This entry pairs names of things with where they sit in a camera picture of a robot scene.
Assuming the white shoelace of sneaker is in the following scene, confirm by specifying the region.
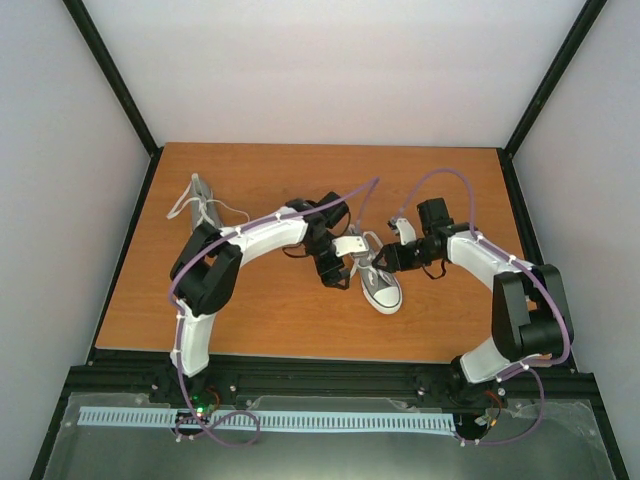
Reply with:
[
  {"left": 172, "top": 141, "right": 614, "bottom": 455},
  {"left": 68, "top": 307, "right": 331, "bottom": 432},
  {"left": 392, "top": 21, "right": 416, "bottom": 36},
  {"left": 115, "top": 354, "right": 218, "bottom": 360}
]
[{"left": 348, "top": 224, "right": 382, "bottom": 289}]

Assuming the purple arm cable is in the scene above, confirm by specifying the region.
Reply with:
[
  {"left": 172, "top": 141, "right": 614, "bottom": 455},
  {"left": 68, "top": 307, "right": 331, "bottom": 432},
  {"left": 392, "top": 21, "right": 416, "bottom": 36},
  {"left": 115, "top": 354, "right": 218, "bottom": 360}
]
[
  {"left": 394, "top": 168, "right": 575, "bottom": 448},
  {"left": 167, "top": 177, "right": 381, "bottom": 448}
]

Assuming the black frame post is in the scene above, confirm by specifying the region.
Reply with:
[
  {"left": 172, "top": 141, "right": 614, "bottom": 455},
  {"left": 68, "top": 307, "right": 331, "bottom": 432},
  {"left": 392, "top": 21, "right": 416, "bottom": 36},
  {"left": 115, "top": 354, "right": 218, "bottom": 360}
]
[
  {"left": 62, "top": 0, "right": 161, "bottom": 157},
  {"left": 502, "top": 0, "right": 610, "bottom": 156}
]

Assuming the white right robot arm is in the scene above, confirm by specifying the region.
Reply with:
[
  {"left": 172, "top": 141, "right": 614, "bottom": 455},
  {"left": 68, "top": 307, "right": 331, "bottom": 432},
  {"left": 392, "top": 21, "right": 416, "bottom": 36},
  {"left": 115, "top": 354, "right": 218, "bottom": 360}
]
[{"left": 373, "top": 198, "right": 573, "bottom": 384}]

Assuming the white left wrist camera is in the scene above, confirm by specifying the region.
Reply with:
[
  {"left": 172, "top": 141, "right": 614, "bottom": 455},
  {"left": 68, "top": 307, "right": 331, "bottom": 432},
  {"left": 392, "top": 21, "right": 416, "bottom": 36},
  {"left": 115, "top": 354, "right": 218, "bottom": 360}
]
[{"left": 332, "top": 235, "right": 369, "bottom": 257}]

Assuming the light blue cable duct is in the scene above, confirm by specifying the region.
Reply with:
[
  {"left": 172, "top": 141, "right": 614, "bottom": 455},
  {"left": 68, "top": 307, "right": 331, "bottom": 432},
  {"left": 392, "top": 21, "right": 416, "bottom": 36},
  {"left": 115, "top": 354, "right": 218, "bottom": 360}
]
[{"left": 76, "top": 406, "right": 455, "bottom": 436}]

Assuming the black left frame post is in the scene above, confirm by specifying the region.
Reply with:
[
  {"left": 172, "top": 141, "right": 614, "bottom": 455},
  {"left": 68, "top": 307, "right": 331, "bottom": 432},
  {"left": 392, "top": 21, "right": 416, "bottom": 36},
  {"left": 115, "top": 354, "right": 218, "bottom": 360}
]
[{"left": 62, "top": 0, "right": 161, "bottom": 157}]

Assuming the grey sneaker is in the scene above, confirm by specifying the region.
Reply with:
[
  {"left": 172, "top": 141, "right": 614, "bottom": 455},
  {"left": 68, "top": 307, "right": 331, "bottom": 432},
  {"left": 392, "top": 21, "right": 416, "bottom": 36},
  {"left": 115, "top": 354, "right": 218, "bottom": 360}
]
[
  {"left": 347, "top": 224, "right": 403, "bottom": 315},
  {"left": 166, "top": 173, "right": 251, "bottom": 231}
]

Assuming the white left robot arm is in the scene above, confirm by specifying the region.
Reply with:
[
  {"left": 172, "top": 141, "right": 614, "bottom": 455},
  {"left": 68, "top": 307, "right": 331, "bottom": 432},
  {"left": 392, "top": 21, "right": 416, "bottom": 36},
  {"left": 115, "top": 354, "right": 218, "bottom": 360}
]
[{"left": 169, "top": 192, "right": 350, "bottom": 403}]

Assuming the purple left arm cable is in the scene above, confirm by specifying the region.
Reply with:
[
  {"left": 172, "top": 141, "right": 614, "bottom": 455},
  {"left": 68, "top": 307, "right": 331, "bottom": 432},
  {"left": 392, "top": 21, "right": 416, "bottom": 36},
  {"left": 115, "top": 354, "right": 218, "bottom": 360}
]
[{"left": 167, "top": 177, "right": 381, "bottom": 448}]

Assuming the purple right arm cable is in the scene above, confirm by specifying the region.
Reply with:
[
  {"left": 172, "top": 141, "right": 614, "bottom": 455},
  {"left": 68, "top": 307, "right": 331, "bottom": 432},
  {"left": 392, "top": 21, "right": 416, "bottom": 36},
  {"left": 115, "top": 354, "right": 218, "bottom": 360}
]
[{"left": 394, "top": 168, "right": 575, "bottom": 448}]

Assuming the black right frame post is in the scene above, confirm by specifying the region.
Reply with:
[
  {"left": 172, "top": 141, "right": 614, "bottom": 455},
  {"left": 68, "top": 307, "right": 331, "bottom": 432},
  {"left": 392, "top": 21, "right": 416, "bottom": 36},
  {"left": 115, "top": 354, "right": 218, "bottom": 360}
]
[{"left": 502, "top": 0, "right": 610, "bottom": 156}]

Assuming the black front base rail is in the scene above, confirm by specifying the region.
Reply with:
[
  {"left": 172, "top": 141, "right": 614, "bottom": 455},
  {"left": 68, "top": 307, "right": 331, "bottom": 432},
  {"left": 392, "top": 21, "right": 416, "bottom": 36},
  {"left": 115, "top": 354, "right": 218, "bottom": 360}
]
[{"left": 64, "top": 349, "right": 599, "bottom": 409}]

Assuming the clear plastic front sheet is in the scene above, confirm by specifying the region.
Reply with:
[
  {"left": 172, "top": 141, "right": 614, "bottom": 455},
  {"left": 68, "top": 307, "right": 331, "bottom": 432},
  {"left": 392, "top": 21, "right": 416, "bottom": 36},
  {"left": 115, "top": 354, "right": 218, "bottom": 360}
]
[{"left": 42, "top": 394, "right": 614, "bottom": 479}]

